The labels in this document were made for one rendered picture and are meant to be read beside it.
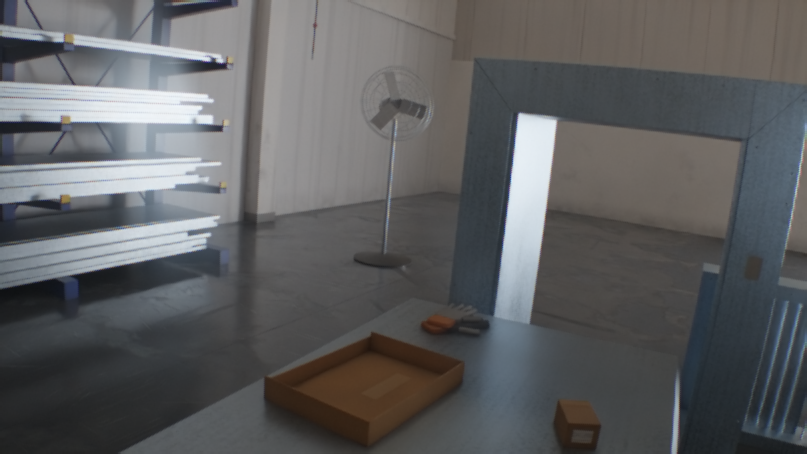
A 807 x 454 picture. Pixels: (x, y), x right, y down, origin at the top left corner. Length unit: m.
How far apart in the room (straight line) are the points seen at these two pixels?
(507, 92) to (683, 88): 0.64
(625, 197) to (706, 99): 7.97
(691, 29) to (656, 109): 8.01
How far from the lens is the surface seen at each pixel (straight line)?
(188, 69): 5.21
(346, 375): 1.55
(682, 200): 9.97
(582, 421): 1.35
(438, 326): 1.91
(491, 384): 1.60
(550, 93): 2.22
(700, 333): 2.94
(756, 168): 2.14
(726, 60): 10.05
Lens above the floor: 1.31
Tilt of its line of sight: 11 degrees down
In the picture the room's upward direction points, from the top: 5 degrees clockwise
